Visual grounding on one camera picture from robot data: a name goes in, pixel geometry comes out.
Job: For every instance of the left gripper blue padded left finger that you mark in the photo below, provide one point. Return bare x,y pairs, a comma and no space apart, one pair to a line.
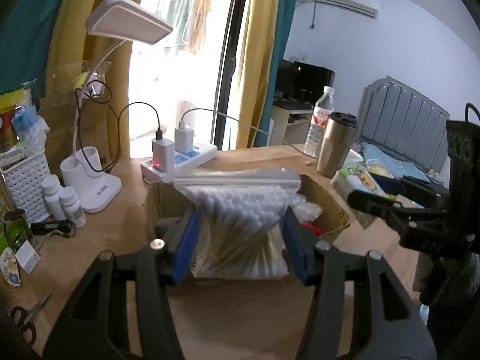
93,324

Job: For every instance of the cartoon tissue packet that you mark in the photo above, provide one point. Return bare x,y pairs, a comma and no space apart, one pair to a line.
356,177

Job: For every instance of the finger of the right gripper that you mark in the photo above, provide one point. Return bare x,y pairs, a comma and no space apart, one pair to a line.
419,191
409,223

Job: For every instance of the white woven plastic basket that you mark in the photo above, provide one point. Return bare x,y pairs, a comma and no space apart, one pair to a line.
23,182

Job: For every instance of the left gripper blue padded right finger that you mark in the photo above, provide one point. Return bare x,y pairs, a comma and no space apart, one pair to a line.
386,324

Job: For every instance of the black monitor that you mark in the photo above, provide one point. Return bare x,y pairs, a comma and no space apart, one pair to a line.
299,85

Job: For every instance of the grey bed headboard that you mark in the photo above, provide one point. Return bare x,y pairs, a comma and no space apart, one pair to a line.
404,123

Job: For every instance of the teal curtain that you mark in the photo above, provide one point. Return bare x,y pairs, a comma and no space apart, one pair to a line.
25,41

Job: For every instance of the small white adapter box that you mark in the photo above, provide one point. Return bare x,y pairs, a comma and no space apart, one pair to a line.
27,257

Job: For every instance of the white pill bottle left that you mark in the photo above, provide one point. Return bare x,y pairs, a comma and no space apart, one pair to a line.
51,187

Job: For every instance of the black flashlight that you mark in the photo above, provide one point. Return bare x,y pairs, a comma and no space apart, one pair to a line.
59,227

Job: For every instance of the white charger with black cable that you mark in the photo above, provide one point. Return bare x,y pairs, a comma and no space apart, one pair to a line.
163,152

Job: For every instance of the steel travel tumbler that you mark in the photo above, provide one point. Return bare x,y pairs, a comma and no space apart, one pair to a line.
339,135

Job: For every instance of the red yellow can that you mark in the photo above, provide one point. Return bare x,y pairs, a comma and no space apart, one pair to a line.
8,102

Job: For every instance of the black scissors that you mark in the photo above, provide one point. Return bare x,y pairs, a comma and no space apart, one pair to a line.
24,319

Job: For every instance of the white power strip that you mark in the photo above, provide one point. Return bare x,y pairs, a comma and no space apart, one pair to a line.
183,162

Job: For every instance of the white bubble wrap roll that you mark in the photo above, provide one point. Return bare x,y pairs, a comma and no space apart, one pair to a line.
304,210

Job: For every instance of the brown cardboard box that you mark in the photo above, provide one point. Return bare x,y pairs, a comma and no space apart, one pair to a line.
164,204

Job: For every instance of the clear water bottle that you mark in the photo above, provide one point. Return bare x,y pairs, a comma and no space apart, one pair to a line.
324,106

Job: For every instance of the white desk lamp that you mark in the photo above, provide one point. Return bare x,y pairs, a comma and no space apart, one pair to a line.
120,20

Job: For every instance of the cotton swab zip bag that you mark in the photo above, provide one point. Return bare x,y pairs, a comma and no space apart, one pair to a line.
239,221

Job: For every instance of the white pill bottle right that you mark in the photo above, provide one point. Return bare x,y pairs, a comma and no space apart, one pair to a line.
71,206

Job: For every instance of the yellow curtain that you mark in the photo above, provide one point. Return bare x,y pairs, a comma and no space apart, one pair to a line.
70,46

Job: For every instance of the white pill bottle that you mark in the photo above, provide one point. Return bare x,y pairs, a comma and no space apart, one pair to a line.
51,187
71,206

